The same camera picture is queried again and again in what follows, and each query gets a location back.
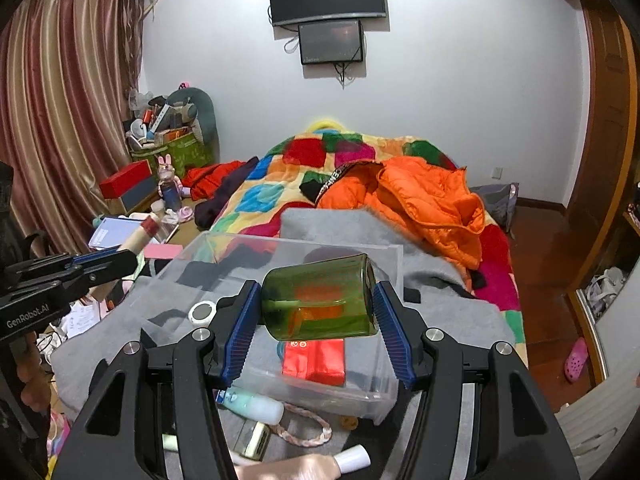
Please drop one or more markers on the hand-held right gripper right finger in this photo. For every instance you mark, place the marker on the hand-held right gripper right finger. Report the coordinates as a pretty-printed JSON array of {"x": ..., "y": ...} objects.
[{"x": 395, "y": 345}]

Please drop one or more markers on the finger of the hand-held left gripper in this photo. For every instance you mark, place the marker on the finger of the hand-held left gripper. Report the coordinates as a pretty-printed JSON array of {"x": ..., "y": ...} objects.
[
  {"x": 112, "y": 270},
  {"x": 100, "y": 257}
]

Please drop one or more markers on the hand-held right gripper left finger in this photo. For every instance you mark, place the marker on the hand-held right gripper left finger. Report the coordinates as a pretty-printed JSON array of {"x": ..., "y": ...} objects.
[{"x": 237, "y": 340}]

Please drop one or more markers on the white tape roll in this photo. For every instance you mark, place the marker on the white tape roll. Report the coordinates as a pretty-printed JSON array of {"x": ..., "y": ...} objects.
[{"x": 193, "y": 311}]

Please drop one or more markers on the mint green tube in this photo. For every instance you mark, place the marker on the mint green tube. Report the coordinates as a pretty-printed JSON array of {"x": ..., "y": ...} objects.
[{"x": 255, "y": 406}]

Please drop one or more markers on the clear plastic box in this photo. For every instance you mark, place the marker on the clear plastic box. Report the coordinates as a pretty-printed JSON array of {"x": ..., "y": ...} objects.
[{"x": 300, "y": 387}]

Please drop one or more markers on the red packet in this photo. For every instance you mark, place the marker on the red packet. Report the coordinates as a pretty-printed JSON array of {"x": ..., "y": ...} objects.
[{"x": 315, "y": 362}]

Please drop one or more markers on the green glass bottle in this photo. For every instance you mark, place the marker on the green glass bottle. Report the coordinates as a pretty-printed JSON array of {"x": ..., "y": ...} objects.
[{"x": 320, "y": 300}]

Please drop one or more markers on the gold cosmetic tube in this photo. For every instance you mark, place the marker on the gold cosmetic tube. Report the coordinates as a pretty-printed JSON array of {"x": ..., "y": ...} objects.
[{"x": 255, "y": 441}]

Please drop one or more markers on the beige tube white cap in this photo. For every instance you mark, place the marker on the beige tube white cap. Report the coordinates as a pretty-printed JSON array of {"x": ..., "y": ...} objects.
[{"x": 300, "y": 467}]

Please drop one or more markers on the person's left hand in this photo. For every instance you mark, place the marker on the person's left hand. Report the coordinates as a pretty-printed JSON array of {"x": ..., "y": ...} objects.
[{"x": 31, "y": 382}]

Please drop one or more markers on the blue notebook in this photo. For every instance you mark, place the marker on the blue notebook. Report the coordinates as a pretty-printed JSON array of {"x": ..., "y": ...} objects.
[{"x": 110, "y": 232}]

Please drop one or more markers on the beige bottle red cap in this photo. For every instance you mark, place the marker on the beige bottle red cap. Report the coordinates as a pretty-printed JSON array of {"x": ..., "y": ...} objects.
[{"x": 137, "y": 237}]

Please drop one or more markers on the grey blanket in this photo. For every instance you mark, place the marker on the grey blanket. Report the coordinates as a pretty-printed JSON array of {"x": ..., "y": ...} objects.
[{"x": 440, "y": 320}]

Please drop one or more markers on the pink card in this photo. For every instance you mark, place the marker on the pink card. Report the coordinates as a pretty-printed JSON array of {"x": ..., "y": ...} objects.
[{"x": 162, "y": 251}]

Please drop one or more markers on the white paper sheets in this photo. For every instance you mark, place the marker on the white paper sheets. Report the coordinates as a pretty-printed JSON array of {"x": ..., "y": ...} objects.
[{"x": 82, "y": 320}]

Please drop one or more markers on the blue grey box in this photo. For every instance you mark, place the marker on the blue grey box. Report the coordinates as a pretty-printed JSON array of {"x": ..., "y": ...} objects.
[{"x": 135, "y": 197}]

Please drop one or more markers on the red box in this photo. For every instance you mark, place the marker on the red box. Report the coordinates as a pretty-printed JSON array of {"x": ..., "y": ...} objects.
[{"x": 125, "y": 180}]

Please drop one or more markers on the pink white baby shoes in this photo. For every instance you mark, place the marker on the pink white baby shoes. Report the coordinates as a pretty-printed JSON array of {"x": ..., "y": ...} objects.
[{"x": 179, "y": 215}]

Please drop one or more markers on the small brown object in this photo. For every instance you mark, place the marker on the small brown object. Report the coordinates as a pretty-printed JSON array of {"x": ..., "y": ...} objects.
[{"x": 350, "y": 421}]

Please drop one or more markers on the dark blue bottle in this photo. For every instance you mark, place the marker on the dark blue bottle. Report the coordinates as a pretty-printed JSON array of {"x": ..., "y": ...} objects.
[{"x": 172, "y": 195}]

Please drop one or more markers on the pink rabbit toy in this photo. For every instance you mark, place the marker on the pink rabbit toy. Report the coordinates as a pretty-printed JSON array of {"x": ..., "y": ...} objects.
[{"x": 166, "y": 167}]

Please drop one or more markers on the red clothing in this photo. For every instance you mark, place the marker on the red clothing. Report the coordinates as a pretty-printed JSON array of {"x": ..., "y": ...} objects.
[{"x": 210, "y": 177}]

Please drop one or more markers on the green bag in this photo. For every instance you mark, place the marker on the green bag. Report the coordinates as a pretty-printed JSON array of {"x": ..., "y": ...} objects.
[{"x": 187, "y": 152}]

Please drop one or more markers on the dark purple clothing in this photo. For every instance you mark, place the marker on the dark purple clothing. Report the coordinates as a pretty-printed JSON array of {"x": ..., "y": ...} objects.
[{"x": 225, "y": 190}]

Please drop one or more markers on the colourful patchwork quilt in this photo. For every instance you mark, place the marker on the colourful patchwork quilt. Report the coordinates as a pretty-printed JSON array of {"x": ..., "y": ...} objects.
[{"x": 260, "y": 195}]

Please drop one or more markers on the orange puffer jacket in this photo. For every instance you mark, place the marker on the orange puffer jacket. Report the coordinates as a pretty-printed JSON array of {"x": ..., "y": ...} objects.
[{"x": 425, "y": 200}]

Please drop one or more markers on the grey purple bag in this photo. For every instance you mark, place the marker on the grey purple bag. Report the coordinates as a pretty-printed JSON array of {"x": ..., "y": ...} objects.
[{"x": 500, "y": 205}]

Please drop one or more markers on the striped brown curtain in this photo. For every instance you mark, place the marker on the striped brown curtain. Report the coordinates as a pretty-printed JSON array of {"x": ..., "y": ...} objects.
[{"x": 60, "y": 85}]

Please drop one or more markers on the pink slipper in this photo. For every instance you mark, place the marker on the pink slipper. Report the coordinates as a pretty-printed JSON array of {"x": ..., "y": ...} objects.
[{"x": 576, "y": 360}]

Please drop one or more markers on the white wardrobe door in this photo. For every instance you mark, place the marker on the white wardrobe door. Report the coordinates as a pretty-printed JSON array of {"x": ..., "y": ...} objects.
[{"x": 600, "y": 425}]

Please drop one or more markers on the white sneakers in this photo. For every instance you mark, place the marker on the white sneakers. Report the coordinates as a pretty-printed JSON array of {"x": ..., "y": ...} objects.
[{"x": 607, "y": 287}]

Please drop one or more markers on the small black monitor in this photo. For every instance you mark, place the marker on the small black monitor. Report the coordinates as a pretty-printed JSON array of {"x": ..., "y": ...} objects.
[{"x": 330, "y": 40}]

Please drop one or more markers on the wooden door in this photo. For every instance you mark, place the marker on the wooden door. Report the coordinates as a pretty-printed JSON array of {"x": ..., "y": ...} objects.
[{"x": 605, "y": 110}]

